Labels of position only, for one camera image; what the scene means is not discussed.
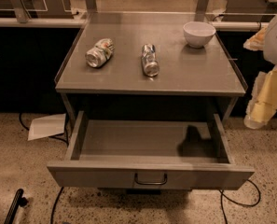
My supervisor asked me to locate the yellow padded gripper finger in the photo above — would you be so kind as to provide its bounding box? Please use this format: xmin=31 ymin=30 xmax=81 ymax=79
xmin=243 ymin=72 xmax=266 ymax=130
xmin=251 ymin=66 xmax=277 ymax=124

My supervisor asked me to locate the grey drawer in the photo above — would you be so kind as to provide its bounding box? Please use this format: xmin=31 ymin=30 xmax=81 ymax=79
xmin=48 ymin=112 xmax=255 ymax=190

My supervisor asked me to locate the grey metal drawer cabinet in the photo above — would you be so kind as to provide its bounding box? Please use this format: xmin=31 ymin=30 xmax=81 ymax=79
xmin=56 ymin=13 xmax=246 ymax=132

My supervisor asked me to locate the white ceramic bowl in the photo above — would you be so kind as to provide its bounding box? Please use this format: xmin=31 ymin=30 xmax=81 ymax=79
xmin=183 ymin=21 xmax=216 ymax=48

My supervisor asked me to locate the crushed silver blue can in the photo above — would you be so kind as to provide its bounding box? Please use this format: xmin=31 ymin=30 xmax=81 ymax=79
xmin=141 ymin=44 xmax=159 ymax=77

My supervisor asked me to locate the crushed green white can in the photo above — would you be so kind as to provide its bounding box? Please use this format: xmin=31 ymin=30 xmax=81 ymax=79
xmin=85 ymin=38 xmax=115 ymax=68

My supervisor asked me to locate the white paper sheet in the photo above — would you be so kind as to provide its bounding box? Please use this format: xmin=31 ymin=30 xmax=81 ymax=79
xmin=28 ymin=114 xmax=66 ymax=141

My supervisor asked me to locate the black bar object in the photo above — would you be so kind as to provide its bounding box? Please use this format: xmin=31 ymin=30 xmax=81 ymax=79
xmin=4 ymin=189 xmax=28 ymax=224

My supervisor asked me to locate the black cable right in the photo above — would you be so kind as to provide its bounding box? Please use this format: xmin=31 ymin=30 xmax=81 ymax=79
xmin=219 ymin=179 xmax=262 ymax=224

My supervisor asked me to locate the black cable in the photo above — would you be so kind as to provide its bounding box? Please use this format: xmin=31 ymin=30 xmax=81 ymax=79
xmin=18 ymin=112 xmax=71 ymax=224
xmin=219 ymin=179 xmax=262 ymax=224

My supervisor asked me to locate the black cable left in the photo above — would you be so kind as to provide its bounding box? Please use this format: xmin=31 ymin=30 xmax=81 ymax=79
xmin=18 ymin=112 xmax=71 ymax=224

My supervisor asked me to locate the white horizontal rail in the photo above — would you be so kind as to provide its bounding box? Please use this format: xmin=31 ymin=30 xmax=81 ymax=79
xmin=0 ymin=18 xmax=269 ymax=32

